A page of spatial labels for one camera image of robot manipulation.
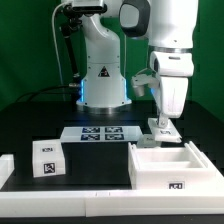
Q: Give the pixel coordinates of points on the white cabinet body box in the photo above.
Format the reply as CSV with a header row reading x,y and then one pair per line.
x,y
179,168

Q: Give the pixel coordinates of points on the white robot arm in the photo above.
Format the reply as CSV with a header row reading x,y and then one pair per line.
x,y
166,25

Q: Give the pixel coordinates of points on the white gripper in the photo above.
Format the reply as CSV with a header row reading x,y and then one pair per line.
x,y
172,71

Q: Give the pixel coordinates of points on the white left fence piece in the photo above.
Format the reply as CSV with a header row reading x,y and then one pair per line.
x,y
6,168

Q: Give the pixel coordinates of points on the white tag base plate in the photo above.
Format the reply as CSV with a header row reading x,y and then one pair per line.
x,y
100,134

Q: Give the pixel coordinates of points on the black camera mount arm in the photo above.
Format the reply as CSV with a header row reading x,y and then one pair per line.
x,y
71,26

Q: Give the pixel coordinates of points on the white cabinet top block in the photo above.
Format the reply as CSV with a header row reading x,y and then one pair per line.
x,y
48,158

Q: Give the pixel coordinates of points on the white front fence rail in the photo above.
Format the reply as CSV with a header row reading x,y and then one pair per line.
x,y
109,203

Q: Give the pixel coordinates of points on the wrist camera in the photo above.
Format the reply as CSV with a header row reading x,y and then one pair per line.
x,y
141,80

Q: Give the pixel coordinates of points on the white cabinet door panel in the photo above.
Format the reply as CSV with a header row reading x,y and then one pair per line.
x,y
147,141

